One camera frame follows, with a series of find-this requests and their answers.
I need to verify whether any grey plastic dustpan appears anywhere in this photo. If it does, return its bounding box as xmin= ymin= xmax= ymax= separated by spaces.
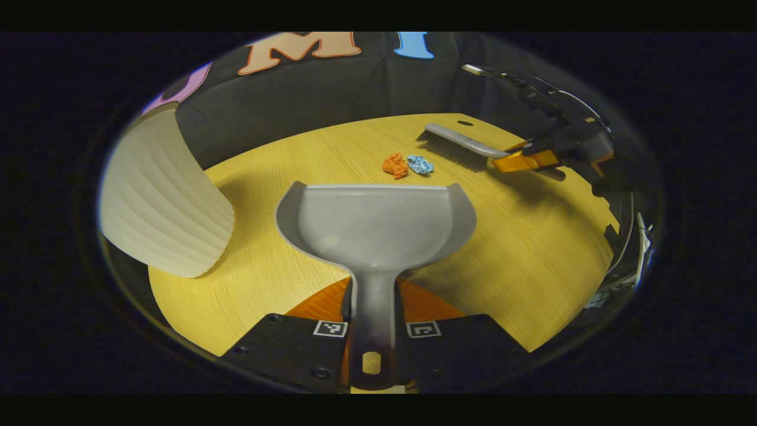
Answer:
xmin=276 ymin=182 xmax=477 ymax=391

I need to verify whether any small grey broom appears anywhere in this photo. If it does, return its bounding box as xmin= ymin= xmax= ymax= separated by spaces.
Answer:
xmin=416 ymin=123 xmax=567 ymax=182

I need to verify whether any white ribbed garbage bin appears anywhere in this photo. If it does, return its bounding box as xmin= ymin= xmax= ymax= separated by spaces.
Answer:
xmin=98 ymin=102 xmax=235 ymax=279

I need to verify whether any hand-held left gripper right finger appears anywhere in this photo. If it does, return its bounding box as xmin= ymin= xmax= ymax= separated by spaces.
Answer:
xmin=394 ymin=277 xmax=530 ymax=393

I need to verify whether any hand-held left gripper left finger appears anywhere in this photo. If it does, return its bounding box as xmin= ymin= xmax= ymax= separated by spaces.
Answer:
xmin=222 ymin=277 xmax=354 ymax=394

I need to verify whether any orange paper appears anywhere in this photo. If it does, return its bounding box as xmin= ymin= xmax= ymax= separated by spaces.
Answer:
xmin=383 ymin=153 xmax=409 ymax=180

